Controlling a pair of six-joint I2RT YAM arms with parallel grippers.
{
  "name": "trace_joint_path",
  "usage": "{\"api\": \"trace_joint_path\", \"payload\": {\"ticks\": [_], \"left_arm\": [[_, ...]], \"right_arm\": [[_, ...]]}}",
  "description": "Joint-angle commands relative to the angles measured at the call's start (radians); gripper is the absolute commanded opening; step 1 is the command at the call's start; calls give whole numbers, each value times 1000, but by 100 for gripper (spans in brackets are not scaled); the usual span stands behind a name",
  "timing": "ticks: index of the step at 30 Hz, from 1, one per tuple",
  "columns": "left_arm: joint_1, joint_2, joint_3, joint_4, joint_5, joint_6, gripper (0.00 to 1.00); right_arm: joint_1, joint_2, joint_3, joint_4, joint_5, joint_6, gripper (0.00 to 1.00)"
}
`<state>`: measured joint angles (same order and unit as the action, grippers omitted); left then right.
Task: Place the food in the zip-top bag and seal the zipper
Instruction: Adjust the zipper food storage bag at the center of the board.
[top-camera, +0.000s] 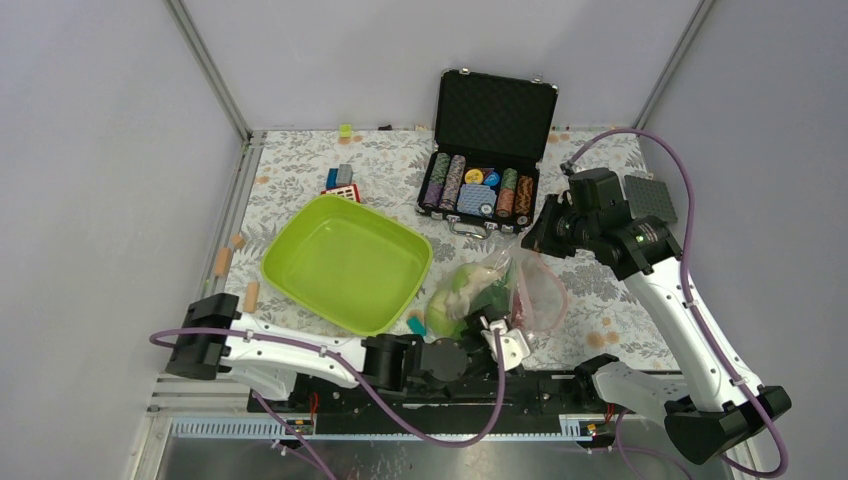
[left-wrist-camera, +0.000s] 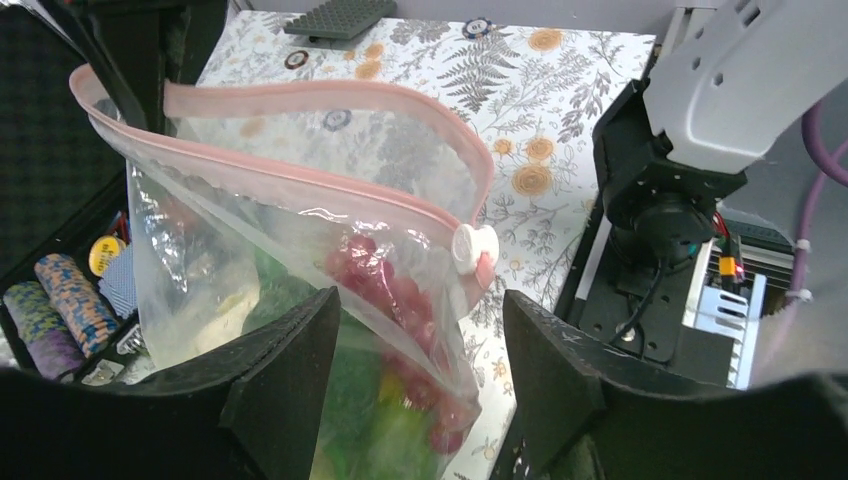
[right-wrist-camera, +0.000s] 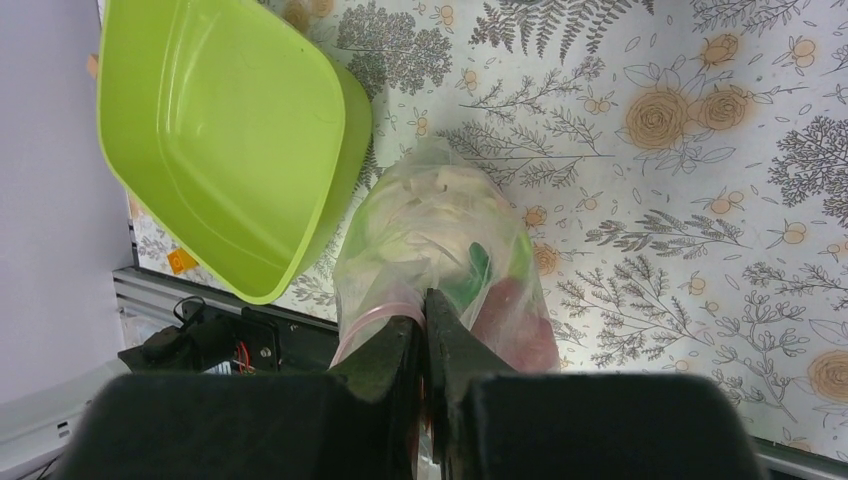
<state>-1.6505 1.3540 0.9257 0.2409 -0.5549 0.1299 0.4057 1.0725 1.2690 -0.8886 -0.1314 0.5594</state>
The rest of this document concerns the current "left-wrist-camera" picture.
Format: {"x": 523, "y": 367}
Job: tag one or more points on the dark green avocado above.
{"x": 351, "y": 396}

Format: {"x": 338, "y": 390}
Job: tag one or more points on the floral patterned table mat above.
{"x": 532, "y": 94}

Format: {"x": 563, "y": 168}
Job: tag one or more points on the clear pink zip top bag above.
{"x": 196, "y": 278}

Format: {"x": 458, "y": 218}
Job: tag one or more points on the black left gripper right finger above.
{"x": 587, "y": 411}

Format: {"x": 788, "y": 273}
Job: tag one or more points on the grey lego baseplate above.
{"x": 340, "y": 19}

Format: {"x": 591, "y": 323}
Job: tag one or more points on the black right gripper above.
{"x": 136, "y": 46}

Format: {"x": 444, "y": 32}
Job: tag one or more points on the black poker chip case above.
{"x": 68, "y": 296}

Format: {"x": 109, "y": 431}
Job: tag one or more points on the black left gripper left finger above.
{"x": 248, "y": 409}

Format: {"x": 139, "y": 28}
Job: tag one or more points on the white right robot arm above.
{"x": 670, "y": 147}

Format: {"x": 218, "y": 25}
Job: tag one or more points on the poker chip on mat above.
{"x": 477, "y": 28}
{"x": 296, "y": 59}
{"x": 336, "y": 120}

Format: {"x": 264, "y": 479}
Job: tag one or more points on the red grape bunch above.
{"x": 357, "y": 266}

